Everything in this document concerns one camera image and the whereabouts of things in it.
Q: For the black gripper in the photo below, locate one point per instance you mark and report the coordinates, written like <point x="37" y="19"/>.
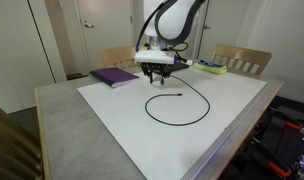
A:
<point x="157" y="68"/>

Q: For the white power adapter brick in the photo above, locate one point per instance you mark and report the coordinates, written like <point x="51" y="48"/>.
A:
<point x="157" y="81"/>

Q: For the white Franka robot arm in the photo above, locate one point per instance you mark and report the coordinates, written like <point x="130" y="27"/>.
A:
<point x="175" y="20"/>

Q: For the black closed laptop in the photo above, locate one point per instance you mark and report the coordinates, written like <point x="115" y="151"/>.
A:
<point x="180" y="66"/>

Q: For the small white plug adapter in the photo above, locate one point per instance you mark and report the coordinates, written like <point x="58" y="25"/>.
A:
<point x="190" y="62"/>

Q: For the purple notebook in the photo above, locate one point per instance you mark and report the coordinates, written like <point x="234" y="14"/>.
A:
<point x="113" y="76"/>

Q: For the wooden chair beside purple notebook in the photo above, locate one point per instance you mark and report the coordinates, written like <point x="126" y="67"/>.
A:
<point x="118" y="55"/>

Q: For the blue microfibre cloth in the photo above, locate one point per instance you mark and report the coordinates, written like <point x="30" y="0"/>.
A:
<point x="207" y="63"/>

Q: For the yellow microfibre cloth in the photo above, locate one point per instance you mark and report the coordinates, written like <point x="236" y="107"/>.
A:
<point x="212" y="70"/>

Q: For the white room door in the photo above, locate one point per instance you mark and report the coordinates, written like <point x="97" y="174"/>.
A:
<point x="108" y="33"/>

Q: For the large white board mat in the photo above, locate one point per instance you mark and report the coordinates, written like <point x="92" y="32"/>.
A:
<point x="192" y="150"/>

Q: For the white door beside closet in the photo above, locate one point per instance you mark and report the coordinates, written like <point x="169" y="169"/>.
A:
<point x="225" y="23"/>

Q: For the wooden chair beside cloths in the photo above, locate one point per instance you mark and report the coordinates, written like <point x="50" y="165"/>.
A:
<point x="242" y="53"/>

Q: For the orange and black clamp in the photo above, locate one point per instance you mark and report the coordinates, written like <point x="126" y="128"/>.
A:
<point x="293" y="125"/>
<point x="278" y="169"/>

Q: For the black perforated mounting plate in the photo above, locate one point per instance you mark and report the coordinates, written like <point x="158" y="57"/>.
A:
<point x="285" y="146"/>

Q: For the wooden slat-back chair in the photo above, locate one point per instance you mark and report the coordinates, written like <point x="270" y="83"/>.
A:
<point x="12" y="146"/>

